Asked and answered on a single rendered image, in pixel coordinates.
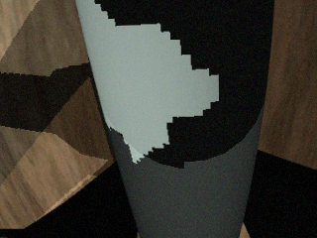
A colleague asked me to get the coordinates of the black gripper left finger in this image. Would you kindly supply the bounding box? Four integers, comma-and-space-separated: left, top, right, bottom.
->
0, 162, 139, 238

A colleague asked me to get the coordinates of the grey metal pipe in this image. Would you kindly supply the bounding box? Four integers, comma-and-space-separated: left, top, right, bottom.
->
75, 0, 274, 238

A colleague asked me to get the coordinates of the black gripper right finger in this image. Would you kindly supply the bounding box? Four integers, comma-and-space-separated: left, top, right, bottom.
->
243, 150, 317, 238

